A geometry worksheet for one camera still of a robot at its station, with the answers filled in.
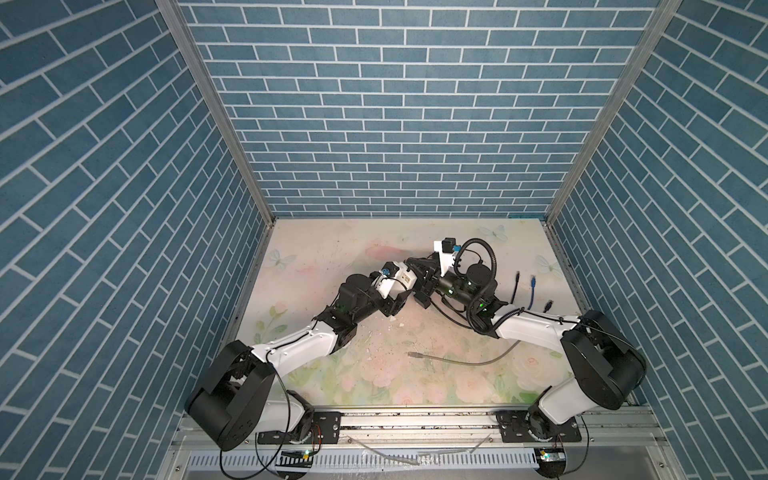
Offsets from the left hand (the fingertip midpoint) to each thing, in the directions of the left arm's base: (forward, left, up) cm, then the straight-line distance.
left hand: (402, 281), depth 82 cm
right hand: (+1, 0, +7) cm, 7 cm away
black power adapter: (0, -6, -11) cm, 12 cm away
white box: (-7, +2, +9) cm, 11 cm away
